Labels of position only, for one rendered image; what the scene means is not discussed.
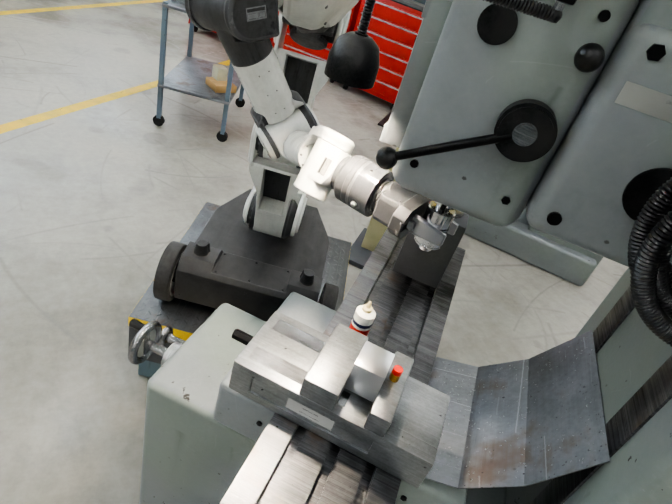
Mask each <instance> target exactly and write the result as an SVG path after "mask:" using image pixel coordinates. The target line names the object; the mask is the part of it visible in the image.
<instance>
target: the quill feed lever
mask: <svg viewBox="0 0 672 504"><path fill-rule="evenodd" d="M557 132H558V129H557V120H556V116H555V114H554V112H553V111H552V109H551V108H550V107H549V106H548V105H546V104H545V103H543V102H541V101H539V100H535V99H523V100H519V101H516V102H514V103H512V104H510V105H509V106H507V107H506V108H505V109H504V110H503V111H502V112H501V114H500V115H499V117H498V119H497V122H496V125H495V128H494V134H489V135H484V136H478V137H473V138H467V139H462V140H456V141H451V142H445V143H440V144H434V145H429V146H423V147H418V148H412V149H407V150H401V151H396V150H395V149H394V148H392V147H389V146H385V147H382V148H380V149H379V150H378V151H377V153H376V157H375V159H376V163H377V165H378V166H379V167H381V168H382V169H390V168H393V167H394V166H395V165H396V163H397V161H398V160H404V159H410V158H415V157H421V156H427V155H433V154H438V153H444V152H450V151H456V150H462V149H467V148H473V147H479V146H485V145H490V144H495V145H496V147H497V149H498V150H499V152H500V153H501V154H502V155H503V156H505V157H506V158H508V159H510V160H512V161H516V162H530V161H534V160H537V159H539V158H541V157H542V156H544V155H545V154H546V153H548V152H549V151H550V149H551V148H552V147H553V145H554V143H555V141H556V138H557Z"/></svg>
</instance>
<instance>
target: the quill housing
mask: <svg viewBox="0 0 672 504"><path fill-rule="evenodd" d="M638 3H639V0H577V1H576V3H575V4H574V5H568V4H566V5H565V7H564V9H563V11H562V13H563V15H562V18H561V20H559V21H558V22H557V23H550V22H549V21H547V20H543V19H540V18H537V17H533V15H532V16H530V15H527V14H526V13H525V14H523V12H522V13H520V12H519V11H518V12H517V11H516V10H515V11H513V9H511V10H510V9H509V8H506V7H504V8H503V6H499V5H496V3H495V4H493V3H489V1H488V2H486V1H485V0H484V1H483V0H453V2H452V5H451V8H450V11H449V13H448V16H447V19H446V22H445V24H444V27H443V30H442V33H441V35H440V38H439V41H438V44H437V46H436V49H435V52H434V55H433V57H432V60H431V63H430V66H429V68H428V71H427V74H426V77H425V79H424V82H423V85H422V88H421V90H420V93H419V96H418V99H417V101H416V104H415V107H414V110H413V112H412V115H411V118H410V121H409V123H408V126H407V129H406V132H405V134H404V137H403V140H402V143H401V145H400V148H399V151H401V150H407V149H412V148H418V147H423V146H429V145H434V144H440V143H445V142H451V141H456V140H462V139H467V138H473V137H478V136H484V135H489V134H494V128H495V125H496V122H497V119H498V117H499V115H500V114H501V112H502V111H503V110H504V109H505V108H506V107H507V106H509V105H510V104H512V103H514V102H516V101H519V100H523V99H535V100H539V101H541V102H543V103H545V104H546V105H548V106H549V107H550V108H551V109H552V111H553V112H554V114H555V116H556V120H557V129H558V132H557V138H556V141H555V143H554V145H553V147H552V148H551V149H550V151H549V152H548V153H546V154H545V155H544V156H542V157H541V158H539V159H537V160H534V161H530V162H516V161H512V160H510V159H508V158H506V157H505V156H503V155H502V154H501V153H500V152H499V150H498V149H497V147H496V145H495V144H490V145H485V146H479V147H473V148H467V149H462V150H456V151H450V152H444V153H438V154H433V155H427V156H421V157H415V158H410V159H404V160H398V161H397V163H396V165H395V166H394V167H393V177H394V179H395V181H396V182H397V183H398V184H399V185H400V186H402V187H403V188H405V189H407V190H410V191H412V192H415V193H417V194H419V195H422V196H424V197H427V198H429V199H432V200H434V201H436V202H439V203H441V204H444V205H446V206H448V207H451V208H453V209H456V210H458V211H460V212H463V213H465V214H468V215H470V216H473V217H475V218H477V219H480V220H482V221H485V222H487V223H489V224H492V225H495V226H508V225H511V224H512V223H514V222H516V220H517V219H518V218H519V217H520V215H521V213H522V212H523V210H524V208H525V206H526V204H527V203H528V201H529V199H530V197H531V196H532V194H533V192H534V190H535V188H536V187H537V185H538V183H539V181H540V180H541V178H542V176H543V174H544V173H545V171H546V169H547V167H548V165H549V164H550V162H551V160H552V158H553V157H554V155H555V153H556V151H557V149H558V148H559V146H560V144H561V142H562V141H563V139H564V137H565V135H566V133H567V132H568V130H569V128H570V126H571V125H572V123H573V121H574V119H575V117H576V116H577V114H578V112H579V110H580V109H581V107H582V105H583V103H584V102H585V100H586V98H587V96H588V94H589V93H590V91H591V89H592V87H593V86H594V84H595V82H596V80H597V78H598V77H599V75H600V73H601V71H602V70H603V68H604V66H605V64H606V62H607V61H608V59H609V57H610V55H611V54H612V52H613V50H614V48H615V47H616V45H617V43H618V41H619V39H620V38H621V36H622V34H623V32H624V31H625V29H626V27H627V25H628V23H629V22H630V20H631V18H632V16H633V15H634V13H635V11H636V8H637V6H638ZM587 43H597V44H599V45H601V46H602V47H603V49H604V51H605V59H604V62H603V64H602V65H601V66H600V67H599V68H598V69H597V70H595V71H593V72H588V73H586V72H581V71H579V70H578V69H577V68H576V67H575V64H574V56H575V53H576V52H577V50H578V49H579V48H580V47H581V46H583V45H584V44H587Z"/></svg>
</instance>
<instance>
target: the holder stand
mask: <svg viewBox="0 0 672 504"><path fill-rule="evenodd" d="M455 211H456V216H455V218H454V220H453V221H455V222H456V223H458V224H459V226H458V228H457V230H456V232H455V234H454V235H450V234H448V233H447V234H446V235H447V236H446V238H445V240H444V242H443V244H442V245H441V247H440V249H438V250H431V251H429V252H426V251H423V250H421V249H420V248H419V246H418V244H417V243H416V241H415V239H414V236H415V235H413V234H411V233H410V232H409V233H408V234H407V235H406V238H405V240H404V243H403V245H402V247H401V250H400V252H399V255H398V257H397V259H396V262H395V264H394V266H393V271H395V272H398V273H400V274H402V275H405V276H407V277H409V278H412V279H414V280H416V281H419V282H421V283H424V284H426V285H428V286H431V287H433V288H437V287H438V285H439V283H440V281H441V279H442V277H443V275H444V273H445V271H446V269H447V267H448V265H449V263H450V261H451V259H452V257H453V255H454V253H455V251H456V249H457V247H458V245H459V243H460V241H461V239H462V237H463V235H464V233H465V231H466V228H467V224H468V219H469V215H468V214H465V213H463V212H460V211H458V210H455Z"/></svg>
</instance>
